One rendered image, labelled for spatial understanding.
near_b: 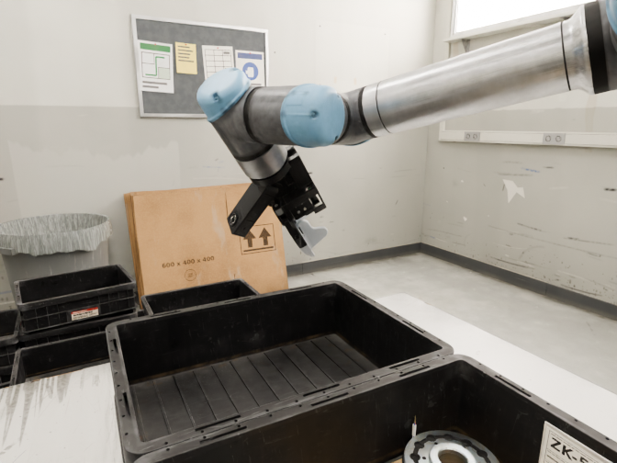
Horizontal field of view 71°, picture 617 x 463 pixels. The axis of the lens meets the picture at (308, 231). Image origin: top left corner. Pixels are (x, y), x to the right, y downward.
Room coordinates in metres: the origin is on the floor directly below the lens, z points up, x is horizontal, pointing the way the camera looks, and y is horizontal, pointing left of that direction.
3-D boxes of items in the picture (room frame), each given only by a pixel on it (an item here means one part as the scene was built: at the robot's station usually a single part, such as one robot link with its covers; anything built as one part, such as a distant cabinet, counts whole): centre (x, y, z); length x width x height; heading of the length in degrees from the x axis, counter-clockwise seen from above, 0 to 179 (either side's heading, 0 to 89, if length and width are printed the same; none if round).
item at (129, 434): (0.54, 0.05, 0.92); 0.40 x 0.30 x 0.02; 118
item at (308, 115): (0.59, 0.01, 1.22); 0.11 x 0.11 x 0.08; 55
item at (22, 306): (1.63, 0.93, 0.37); 0.42 x 0.34 x 0.46; 119
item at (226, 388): (0.54, 0.05, 0.87); 0.40 x 0.30 x 0.11; 118
